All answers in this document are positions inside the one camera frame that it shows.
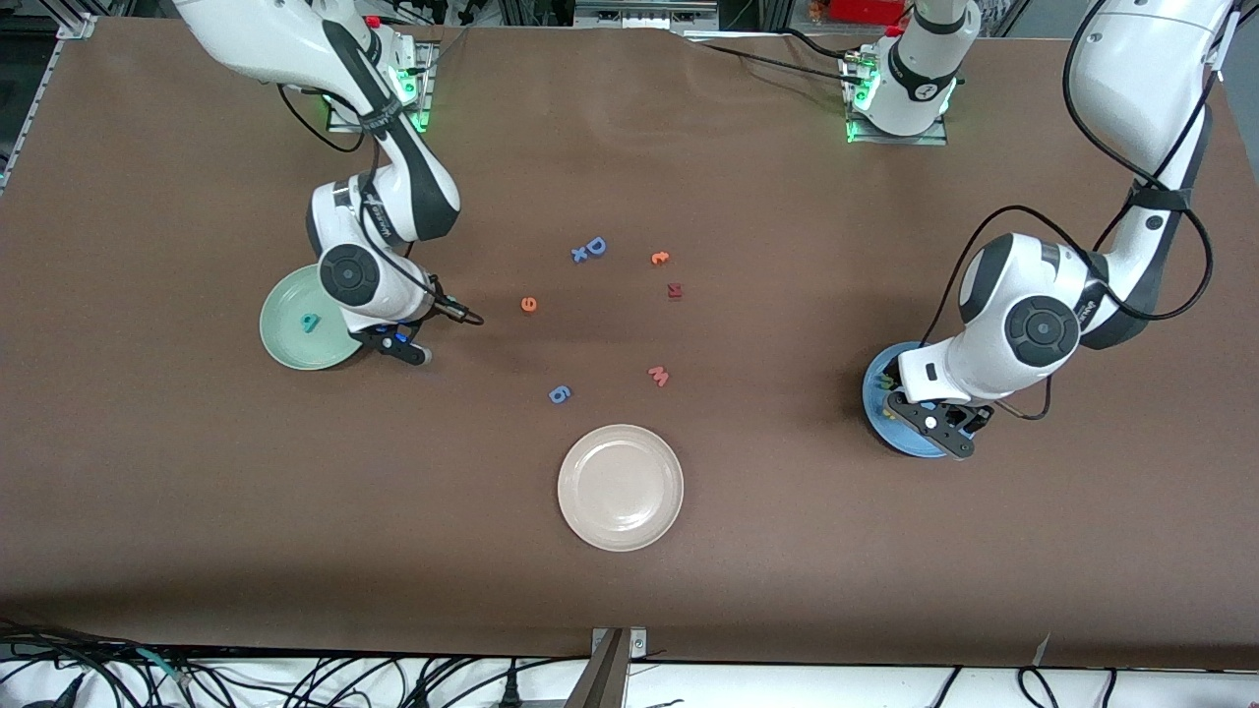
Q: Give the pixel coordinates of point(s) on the blue plate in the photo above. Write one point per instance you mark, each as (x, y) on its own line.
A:
(873, 403)

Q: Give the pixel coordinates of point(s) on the grey tape tab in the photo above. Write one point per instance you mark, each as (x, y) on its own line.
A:
(1041, 651)

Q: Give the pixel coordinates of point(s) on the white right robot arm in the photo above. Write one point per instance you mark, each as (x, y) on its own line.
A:
(246, 29)

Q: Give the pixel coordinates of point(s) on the red box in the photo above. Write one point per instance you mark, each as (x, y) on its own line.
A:
(866, 10)

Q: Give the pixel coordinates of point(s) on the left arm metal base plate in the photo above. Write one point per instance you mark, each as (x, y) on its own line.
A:
(895, 141)

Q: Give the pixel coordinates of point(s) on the black power plug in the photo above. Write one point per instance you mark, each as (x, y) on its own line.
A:
(509, 693)

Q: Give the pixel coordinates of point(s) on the blue letter D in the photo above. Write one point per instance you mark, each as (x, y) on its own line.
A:
(603, 247)

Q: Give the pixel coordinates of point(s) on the aluminium corner bracket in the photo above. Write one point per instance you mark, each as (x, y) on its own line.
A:
(1220, 59)

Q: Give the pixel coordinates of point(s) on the blue letter g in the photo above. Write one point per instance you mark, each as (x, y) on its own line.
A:
(565, 397)

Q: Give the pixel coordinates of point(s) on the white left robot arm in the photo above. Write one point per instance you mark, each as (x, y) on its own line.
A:
(984, 364)

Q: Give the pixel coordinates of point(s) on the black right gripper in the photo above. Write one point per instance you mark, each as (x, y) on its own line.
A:
(428, 315)

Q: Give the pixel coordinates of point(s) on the aluminium edge rail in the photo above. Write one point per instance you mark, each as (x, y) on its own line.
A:
(77, 27)

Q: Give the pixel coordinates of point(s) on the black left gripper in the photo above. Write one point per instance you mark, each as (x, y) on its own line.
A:
(977, 416)

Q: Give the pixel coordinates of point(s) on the aluminium profile beam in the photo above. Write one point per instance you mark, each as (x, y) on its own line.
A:
(600, 683)

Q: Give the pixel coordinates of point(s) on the beige plate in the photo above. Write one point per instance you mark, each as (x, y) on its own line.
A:
(620, 487)

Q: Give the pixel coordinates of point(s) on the brown table mat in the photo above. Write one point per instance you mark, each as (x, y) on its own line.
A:
(629, 590)

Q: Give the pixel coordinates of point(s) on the pink letter w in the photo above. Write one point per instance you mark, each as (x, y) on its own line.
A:
(659, 377)

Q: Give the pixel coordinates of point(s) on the metal clamp bracket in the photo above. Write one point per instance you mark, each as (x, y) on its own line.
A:
(639, 644)

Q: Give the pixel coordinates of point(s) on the silver metal box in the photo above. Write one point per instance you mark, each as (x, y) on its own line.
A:
(644, 15)

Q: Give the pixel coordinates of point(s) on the pale green plate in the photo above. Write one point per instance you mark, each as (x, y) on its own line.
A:
(290, 344)

